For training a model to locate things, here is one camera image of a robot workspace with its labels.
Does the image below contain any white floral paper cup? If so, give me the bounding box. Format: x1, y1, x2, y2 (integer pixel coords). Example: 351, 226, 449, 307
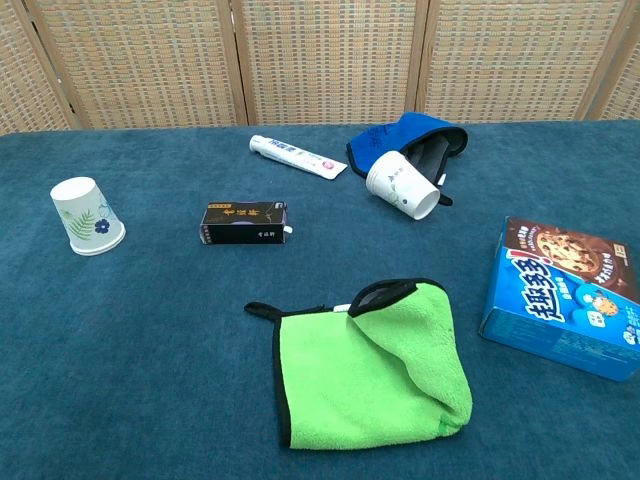
365, 150, 442, 221
49, 176, 127, 257

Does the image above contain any black box with gold print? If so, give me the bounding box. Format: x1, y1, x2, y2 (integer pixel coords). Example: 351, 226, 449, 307
200, 200, 295, 246

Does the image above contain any white toothpaste tube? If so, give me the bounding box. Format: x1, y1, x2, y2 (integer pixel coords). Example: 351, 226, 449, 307
248, 133, 349, 182

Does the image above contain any blue cloth with grey lining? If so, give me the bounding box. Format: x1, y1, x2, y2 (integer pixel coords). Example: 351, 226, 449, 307
346, 111, 470, 207

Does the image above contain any green cloth with black trim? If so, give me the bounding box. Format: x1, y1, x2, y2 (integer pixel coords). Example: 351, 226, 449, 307
243, 277, 474, 450

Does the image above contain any woven rattan folding screen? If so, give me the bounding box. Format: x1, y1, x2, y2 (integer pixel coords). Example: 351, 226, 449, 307
0, 0, 640, 135

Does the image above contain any teal table mat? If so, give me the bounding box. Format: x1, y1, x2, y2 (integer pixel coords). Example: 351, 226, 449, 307
0, 118, 640, 480

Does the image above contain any blue cookie box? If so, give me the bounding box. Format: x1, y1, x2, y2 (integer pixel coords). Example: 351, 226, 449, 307
478, 215, 640, 383

